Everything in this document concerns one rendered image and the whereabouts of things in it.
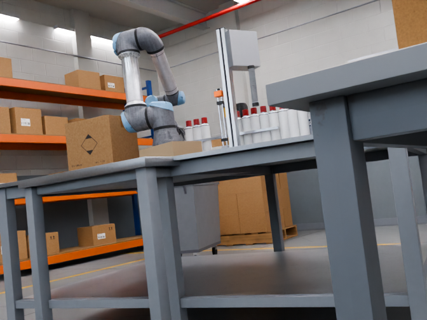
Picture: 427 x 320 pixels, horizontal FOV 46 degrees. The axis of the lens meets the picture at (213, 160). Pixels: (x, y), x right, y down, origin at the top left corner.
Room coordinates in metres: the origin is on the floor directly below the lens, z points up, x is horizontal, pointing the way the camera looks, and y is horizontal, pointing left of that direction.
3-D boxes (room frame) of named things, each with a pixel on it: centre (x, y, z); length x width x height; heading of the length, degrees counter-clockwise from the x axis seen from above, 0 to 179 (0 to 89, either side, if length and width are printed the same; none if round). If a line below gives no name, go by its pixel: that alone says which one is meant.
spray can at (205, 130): (2.80, 0.03, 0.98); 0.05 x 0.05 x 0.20
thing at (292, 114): (2.57, -0.43, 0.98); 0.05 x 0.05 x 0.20
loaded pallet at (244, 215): (6.75, -0.29, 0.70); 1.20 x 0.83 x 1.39; 59
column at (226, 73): (2.56, -0.12, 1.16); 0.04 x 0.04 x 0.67; 64
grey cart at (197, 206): (5.33, 0.40, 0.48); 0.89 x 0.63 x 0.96; 162
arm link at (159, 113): (2.53, 0.24, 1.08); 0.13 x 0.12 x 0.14; 77
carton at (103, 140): (2.73, 0.59, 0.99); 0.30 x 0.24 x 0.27; 64
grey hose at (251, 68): (2.55, -0.25, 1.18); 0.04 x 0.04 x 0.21
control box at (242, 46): (2.59, -0.20, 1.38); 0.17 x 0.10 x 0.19; 119
